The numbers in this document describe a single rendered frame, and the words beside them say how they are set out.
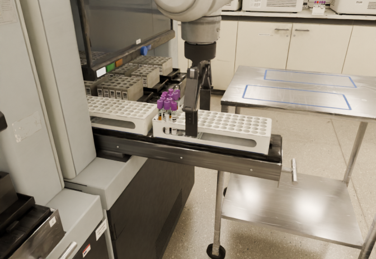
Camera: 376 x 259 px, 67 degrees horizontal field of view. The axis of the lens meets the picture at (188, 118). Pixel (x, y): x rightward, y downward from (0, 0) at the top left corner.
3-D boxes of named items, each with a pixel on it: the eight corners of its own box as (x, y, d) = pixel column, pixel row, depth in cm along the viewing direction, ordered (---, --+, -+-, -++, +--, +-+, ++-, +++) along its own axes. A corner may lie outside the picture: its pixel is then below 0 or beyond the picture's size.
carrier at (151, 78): (155, 80, 114) (154, 66, 112) (159, 81, 114) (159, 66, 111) (142, 90, 104) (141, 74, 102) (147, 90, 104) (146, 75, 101)
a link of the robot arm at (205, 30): (224, 13, 66) (222, 39, 68) (187, 12, 68) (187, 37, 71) (216, 18, 58) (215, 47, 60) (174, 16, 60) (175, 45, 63)
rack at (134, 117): (53, 125, 84) (49, 105, 81) (75, 111, 92) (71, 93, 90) (146, 139, 76) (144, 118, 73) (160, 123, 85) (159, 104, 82)
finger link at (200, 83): (207, 69, 68) (206, 66, 66) (198, 113, 65) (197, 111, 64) (191, 67, 69) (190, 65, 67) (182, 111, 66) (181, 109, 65)
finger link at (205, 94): (200, 89, 78) (200, 88, 78) (199, 112, 81) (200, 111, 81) (210, 90, 77) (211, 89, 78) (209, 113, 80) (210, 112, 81)
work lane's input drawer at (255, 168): (44, 145, 86) (37, 119, 82) (73, 125, 98) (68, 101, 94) (297, 192, 67) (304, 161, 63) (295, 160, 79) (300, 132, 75)
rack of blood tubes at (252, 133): (152, 140, 75) (151, 119, 73) (165, 124, 84) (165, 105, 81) (267, 159, 68) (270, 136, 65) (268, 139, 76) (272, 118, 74)
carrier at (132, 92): (138, 94, 101) (137, 78, 99) (144, 94, 101) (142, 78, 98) (123, 106, 91) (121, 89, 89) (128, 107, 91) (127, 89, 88)
